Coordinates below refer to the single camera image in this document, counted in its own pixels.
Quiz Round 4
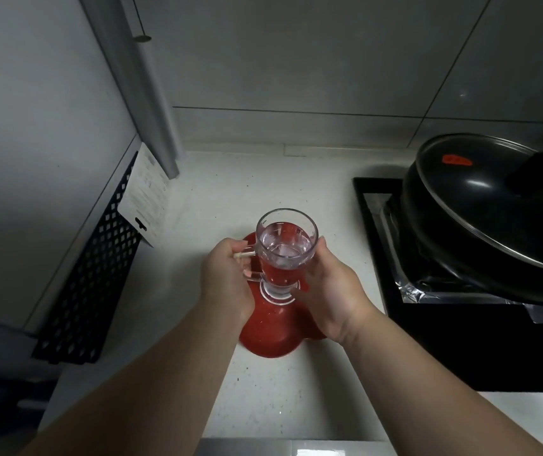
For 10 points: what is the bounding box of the black wok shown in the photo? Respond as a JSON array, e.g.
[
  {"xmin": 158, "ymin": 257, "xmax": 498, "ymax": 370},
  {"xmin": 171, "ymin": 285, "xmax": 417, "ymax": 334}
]
[{"xmin": 400, "ymin": 133, "xmax": 543, "ymax": 308}]

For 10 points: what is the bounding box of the white paper tag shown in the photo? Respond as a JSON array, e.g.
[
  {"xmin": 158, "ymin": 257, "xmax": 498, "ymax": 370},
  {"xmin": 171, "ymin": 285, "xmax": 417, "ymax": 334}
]
[{"xmin": 117, "ymin": 141, "xmax": 172, "ymax": 250}]

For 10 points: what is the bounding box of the person's left hand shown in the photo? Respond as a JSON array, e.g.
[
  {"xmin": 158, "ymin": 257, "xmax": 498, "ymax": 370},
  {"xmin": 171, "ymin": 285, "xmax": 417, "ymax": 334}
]
[{"xmin": 199, "ymin": 237, "xmax": 259, "ymax": 327}]

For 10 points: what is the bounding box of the person's right hand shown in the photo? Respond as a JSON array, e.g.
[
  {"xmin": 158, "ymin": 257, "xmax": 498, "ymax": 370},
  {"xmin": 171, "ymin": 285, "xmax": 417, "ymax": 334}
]
[{"xmin": 290, "ymin": 236, "xmax": 380, "ymax": 348}]

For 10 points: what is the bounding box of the person's left forearm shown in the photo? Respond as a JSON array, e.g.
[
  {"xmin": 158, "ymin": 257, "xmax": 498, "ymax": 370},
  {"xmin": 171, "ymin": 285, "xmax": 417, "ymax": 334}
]
[{"xmin": 18, "ymin": 298, "xmax": 245, "ymax": 456}]

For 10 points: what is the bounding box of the red flower-shaped mat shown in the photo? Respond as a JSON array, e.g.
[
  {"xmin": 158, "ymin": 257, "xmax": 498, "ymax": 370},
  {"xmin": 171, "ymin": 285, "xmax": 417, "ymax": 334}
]
[{"xmin": 238, "ymin": 231, "xmax": 328, "ymax": 360}]

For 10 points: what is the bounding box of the clear glass mug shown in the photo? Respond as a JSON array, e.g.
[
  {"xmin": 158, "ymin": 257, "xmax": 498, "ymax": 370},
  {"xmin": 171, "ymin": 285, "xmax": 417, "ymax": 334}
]
[{"xmin": 233, "ymin": 208, "xmax": 320, "ymax": 307}]

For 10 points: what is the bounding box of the glass wok lid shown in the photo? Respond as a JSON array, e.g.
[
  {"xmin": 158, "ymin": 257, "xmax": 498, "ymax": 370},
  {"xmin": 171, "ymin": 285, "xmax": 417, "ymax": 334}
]
[{"xmin": 414, "ymin": 133, "xmax": 543, "ymax": 279}]

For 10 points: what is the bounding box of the thin hanging cord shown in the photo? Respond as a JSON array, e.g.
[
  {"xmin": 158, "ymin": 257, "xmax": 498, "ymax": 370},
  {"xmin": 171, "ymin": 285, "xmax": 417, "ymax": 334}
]
[{"xmin": 130, "ymin": 0, "xmax": 153, "ymax": 44}]

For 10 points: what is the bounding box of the black perforated rack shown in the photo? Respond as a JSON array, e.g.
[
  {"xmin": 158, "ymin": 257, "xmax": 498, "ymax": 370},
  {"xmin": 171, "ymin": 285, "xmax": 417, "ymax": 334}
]
[{"xmin": 31, "ymin": 150, "xmax": 145, "ymax": 366}]

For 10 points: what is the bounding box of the black cooktop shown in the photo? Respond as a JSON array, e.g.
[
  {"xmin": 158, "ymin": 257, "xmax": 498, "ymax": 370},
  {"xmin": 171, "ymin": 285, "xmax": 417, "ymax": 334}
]
[{"xmin": 351, "ymin": 176, "xmax": 543, "ymax": 395}]

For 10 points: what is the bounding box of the aluminium foil sheet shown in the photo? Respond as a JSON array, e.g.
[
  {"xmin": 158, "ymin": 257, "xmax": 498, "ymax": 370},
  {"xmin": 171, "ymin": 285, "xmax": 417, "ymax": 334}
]
[{"xmin": 363, "ymin": 191, "xmax": 543, "ymax": 324}]

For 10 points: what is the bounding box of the person's right forearm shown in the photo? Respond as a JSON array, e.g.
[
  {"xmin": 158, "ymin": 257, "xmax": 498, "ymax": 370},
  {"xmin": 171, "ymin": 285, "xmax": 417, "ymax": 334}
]
[{"xmin": 341, "ymin": 309, "xmax": 543, "ymax": 456}]

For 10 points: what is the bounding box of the grey vertical pipe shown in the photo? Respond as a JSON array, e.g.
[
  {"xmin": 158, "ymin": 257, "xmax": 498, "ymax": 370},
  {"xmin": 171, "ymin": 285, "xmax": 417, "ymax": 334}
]
[{"xmin": 78, "ymin": 0, "xmax": 181, "ymax": 181}]

